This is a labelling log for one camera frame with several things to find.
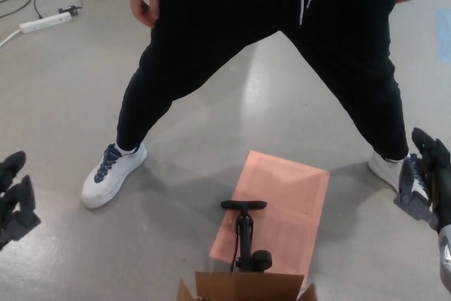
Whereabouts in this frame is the white power strip cable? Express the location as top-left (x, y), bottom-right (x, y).
top-left (0, 27), bottom-right (22, 48)

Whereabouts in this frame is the blue floor tape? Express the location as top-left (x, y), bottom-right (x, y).
top-left (436, 8), bottom-right (451, 62)

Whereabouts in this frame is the brown cardboard box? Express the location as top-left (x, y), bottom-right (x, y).
top-left (177, 271), bottom-right (321, 301)

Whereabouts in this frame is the person in black pants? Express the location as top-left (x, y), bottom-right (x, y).
top-left (116, 0), bottom-right (409, 161)

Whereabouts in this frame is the orange floor mat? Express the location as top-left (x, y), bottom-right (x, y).
top-left (208, 149), bottom-right (331, 276)

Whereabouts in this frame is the white sneaker with navy laces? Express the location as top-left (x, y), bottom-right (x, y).
top-left (80, 141), bottom-right (148, 209)
top-left (368, 150), bottom-right (433, 207)

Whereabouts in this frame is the black air pump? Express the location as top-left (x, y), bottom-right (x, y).
top-left (221, 199), bottom-right (273, 274)

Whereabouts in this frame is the white power strip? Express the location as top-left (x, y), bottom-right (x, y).
top-left (19, 11), bottom-right (73, 33)

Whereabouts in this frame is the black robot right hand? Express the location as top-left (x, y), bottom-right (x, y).
top-left (393, 126), bottom-right (451, 235)

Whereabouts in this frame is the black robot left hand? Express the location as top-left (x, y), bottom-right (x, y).
top-left (0, 150), bottom-right (42, 251)

